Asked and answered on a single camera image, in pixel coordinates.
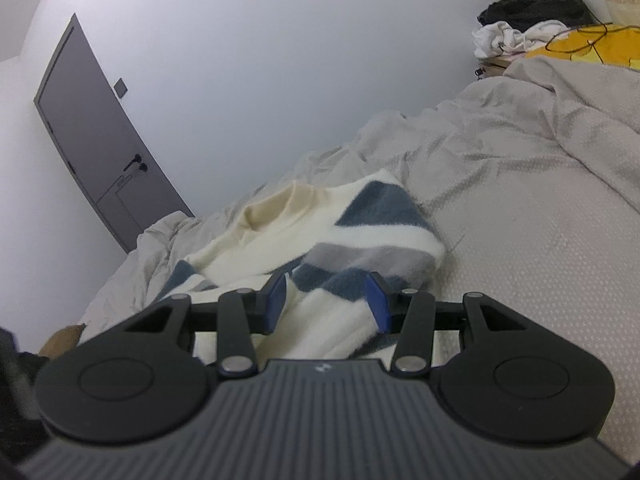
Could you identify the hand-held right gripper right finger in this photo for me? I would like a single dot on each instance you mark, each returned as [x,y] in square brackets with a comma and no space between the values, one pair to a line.
[377,305]

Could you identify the grey wall switch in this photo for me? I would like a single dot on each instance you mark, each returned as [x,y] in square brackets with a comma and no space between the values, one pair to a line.
[120,88]

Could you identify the beige bed sheet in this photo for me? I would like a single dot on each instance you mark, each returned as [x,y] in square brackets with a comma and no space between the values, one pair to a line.
[525,185]

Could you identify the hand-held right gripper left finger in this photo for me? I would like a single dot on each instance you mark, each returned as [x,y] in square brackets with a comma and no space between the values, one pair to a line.
[276,305]

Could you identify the white crumpled cloth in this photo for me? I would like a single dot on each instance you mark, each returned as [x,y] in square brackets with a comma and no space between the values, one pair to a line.
[505,37]

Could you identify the wooden nightstand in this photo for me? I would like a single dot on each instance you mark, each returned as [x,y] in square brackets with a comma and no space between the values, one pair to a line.
[492,67]

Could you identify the white blue grey fuzzy sweater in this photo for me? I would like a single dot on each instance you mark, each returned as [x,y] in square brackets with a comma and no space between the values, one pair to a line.
[310,230]

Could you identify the grey door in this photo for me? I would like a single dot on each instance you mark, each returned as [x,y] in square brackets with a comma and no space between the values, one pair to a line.
[90,135]

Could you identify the tan rounded object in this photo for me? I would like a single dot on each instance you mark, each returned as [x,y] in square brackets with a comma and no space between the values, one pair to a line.
[61,341]

